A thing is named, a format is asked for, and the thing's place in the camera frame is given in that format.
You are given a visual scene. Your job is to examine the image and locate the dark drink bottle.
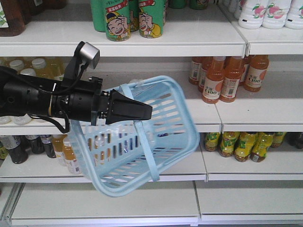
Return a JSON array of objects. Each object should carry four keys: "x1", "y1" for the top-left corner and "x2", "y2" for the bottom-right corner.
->
[
  {"x1": 40, "y1": 135, "x2": 56, "y2": 158},
  {"x1": 0, "y1": 135, "x2": 28, "y2": 164},
  {"x1": 25, "y1": 135, "x2": 45, "y2": 154}
]

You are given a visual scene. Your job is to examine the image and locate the white peach drink bottle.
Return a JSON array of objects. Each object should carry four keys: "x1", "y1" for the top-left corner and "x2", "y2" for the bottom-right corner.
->
[
  {"x1": 262, "y1": 0, "x2": 291, "y2": 29},
  {"x1": 238, "y1": 0, "x2": 267, "y2": 29}
]

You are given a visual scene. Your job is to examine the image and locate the yellow lemon tea bottle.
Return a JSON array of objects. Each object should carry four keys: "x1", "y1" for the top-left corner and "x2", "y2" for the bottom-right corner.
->
[
  {"x1": 204, "y1": 132, "x2": 221, "y2": 152},
  {"x1": 219, "y1": 131, "x2": 240, "y2": 157},
  {"x1": 250, "y1": 132, "x2": 274, "y2": 162},
  {"x1": 271, "y1": 131, "x2": 287, "y2": 148},
  {"x1": 234, "y1": 131, "x2": 258, "y2": 162}
]

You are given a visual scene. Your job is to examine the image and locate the orange C100 juice bottle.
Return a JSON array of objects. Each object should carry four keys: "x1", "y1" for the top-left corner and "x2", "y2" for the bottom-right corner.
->
[
  {"x1": 220, "y1": 56, "x2": 243, "y2": 103},
  {"x1": 244, "y1": 55, "x2": 269, "y2": 92},
  {"x1": 202, "y1": 56, "x2": 226, "y2": 104}
]

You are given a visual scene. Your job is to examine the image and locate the green cartoon drink can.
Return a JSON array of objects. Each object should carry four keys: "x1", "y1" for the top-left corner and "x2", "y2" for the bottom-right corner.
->
[
  {"x1": 138, "y1": 0, "x2": 165, "y2": 38},
  {"x1": 102, "y1": 0, "x2": 131, "y2": 42}
]

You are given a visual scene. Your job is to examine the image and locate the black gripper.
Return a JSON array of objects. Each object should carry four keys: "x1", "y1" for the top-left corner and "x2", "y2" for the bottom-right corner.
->
[{"x1": 62, "y1": 77, "x2": 152, "y2": 126}]

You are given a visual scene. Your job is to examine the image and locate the orange juice bottle white label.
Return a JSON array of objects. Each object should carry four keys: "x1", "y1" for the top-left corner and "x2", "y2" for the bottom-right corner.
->
[
  {"x1": 52, "y1": 134, "x2": 66, "y2": 166},
  {"x1": 62, "y1": 141, "x2": 81, "y2": 175}
]

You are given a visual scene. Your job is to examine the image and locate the white store shelving unit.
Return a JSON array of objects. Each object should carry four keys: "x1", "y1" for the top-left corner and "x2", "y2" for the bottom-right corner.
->
[{"x1": 0, "y1": 0, "x2": 303, "y2": 227}]

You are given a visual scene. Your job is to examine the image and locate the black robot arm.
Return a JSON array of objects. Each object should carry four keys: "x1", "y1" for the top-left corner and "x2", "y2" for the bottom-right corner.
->
[{"x1": 0, "y1": 66, "x2": 152, "y2": 134}]

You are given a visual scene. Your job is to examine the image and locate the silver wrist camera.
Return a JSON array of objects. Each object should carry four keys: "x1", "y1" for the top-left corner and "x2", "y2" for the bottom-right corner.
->
[{"x1": 80, "y1": 42, "x2": 100, "y2": 69}]

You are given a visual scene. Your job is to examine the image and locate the light blue plastic basket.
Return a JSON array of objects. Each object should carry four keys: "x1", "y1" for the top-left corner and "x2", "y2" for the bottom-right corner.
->
[{"x1": 68, "y1": 76, "x2": 200, "y2": 197}]

